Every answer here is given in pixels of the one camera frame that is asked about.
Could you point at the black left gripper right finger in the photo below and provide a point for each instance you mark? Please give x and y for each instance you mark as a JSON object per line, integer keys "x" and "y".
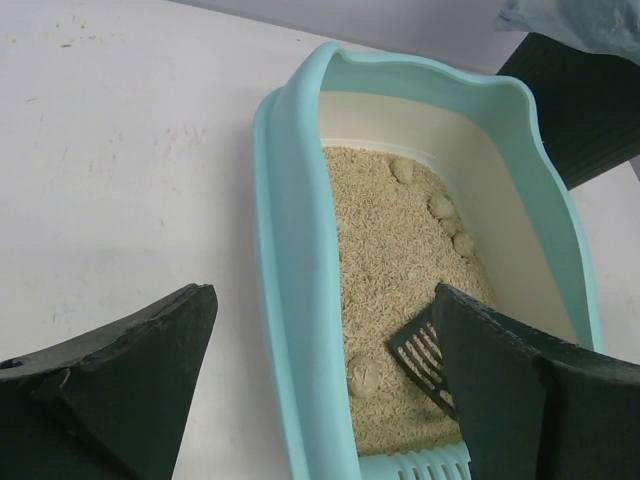
{"x": 533, "y": 406}

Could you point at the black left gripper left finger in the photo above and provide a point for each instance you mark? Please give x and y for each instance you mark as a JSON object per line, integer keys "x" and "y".
{"x": 111, "y": 403}

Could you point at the black slotted litter scoop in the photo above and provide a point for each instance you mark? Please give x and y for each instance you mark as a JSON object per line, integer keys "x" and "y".
{"x": 415, "y": 349}

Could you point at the teal plastic litter box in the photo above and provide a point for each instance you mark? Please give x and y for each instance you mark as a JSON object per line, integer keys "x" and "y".
{"x": 480, "y": 135}

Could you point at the black trash bin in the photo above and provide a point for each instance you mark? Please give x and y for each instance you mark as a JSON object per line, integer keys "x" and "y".
{"x": 588, "y": 105}

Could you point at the translucent blue bin liner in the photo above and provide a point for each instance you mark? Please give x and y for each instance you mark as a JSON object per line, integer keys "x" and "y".
{"x": 608, "y": 27}

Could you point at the litter clump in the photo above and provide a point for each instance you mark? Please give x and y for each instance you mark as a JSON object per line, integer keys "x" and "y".
{"x": 363, "y": 377}
{"x": 402, "y": 169}
{"x": 441, "y": 207}
{"x": 463, "y": 244}

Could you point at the beige pellet cat litter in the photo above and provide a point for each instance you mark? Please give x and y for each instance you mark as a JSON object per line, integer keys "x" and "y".
{"x": 393, "y": 253}

